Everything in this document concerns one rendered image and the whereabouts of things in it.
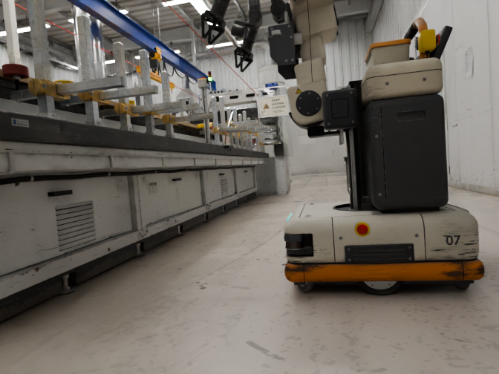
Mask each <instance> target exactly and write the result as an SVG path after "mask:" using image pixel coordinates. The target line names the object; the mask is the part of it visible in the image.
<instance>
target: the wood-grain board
mask: <svg viewBox="0 0 499 374"><path fill-rule="evenodd" d="M0 78H2V79H7V80H10V81H14V80H13V79H10V78H7V77H4V76H3V74H2V69H1V68H0ZM31 79H34V78H32V77H29V78H27V79H21V80H20V81H19V83H22V84H25V85H28V83H29V81H30V80H31ZM14 82H15V81H14ZM117 103H118V102H114V101H111V100H109V105H107V106H110V107H113V108H114V106H115V105H116V104H117ZM178 124H179V125H184V126H187V127H190V128H196V129H198V130H200V128H198V126H197V125H193V124H191V123H187V122H179V123H178Z"/></svg>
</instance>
